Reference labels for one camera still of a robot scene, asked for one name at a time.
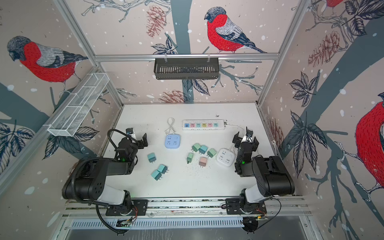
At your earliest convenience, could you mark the white square socket hub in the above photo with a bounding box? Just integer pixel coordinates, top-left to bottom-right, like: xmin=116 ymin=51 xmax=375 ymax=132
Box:
xmin=216 ymin=148 xmax=235 ymax=168

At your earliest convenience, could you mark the blue square socket hub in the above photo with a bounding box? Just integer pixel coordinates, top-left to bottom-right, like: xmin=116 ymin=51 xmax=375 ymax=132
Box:
xmin=165 ymin=134 xmax=181 ymax=149

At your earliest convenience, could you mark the pink plug adapter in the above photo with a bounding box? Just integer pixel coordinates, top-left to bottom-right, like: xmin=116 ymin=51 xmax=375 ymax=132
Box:
xmin=199 ymin=157 xmax=208 ymax=167

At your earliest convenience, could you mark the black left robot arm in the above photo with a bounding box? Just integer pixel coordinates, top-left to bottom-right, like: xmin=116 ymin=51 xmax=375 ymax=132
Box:
xmin=62 ymin=129 xmax=149 ymax=235

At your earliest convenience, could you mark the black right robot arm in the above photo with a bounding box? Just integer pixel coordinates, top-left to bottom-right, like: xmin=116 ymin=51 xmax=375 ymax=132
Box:
xmin=226 ymin=134 xmax=295 ymax=215

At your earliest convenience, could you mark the white multicolour power strip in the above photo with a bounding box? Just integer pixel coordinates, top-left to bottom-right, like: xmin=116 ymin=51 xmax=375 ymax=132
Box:
xmin=182 ymin=120 xmax=225 ymax=131

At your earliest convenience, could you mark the white blue hub cable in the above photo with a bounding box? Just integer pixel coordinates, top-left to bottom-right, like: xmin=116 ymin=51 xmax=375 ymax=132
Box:
xmin=164 ymin=117 xmax=177 ymax=135

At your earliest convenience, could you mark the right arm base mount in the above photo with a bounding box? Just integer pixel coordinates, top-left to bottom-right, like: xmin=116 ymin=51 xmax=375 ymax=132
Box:
xmin=225 ymin=198 xmax=267 ymax=215

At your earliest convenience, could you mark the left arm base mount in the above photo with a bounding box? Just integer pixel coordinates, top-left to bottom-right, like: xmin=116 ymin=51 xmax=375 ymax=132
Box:
xmin=106 ymin=199 xmax=149 ymax=217

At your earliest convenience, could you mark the white wire mesh shelf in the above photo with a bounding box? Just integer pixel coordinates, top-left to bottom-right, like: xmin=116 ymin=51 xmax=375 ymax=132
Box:
xmin=48 ymin=73 xmax=110 ymax=137

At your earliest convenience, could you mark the black hanging wire basket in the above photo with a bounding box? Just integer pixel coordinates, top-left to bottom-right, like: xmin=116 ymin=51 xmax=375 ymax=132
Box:
xmin=154 ymin=58 xmax=220 ymax=80

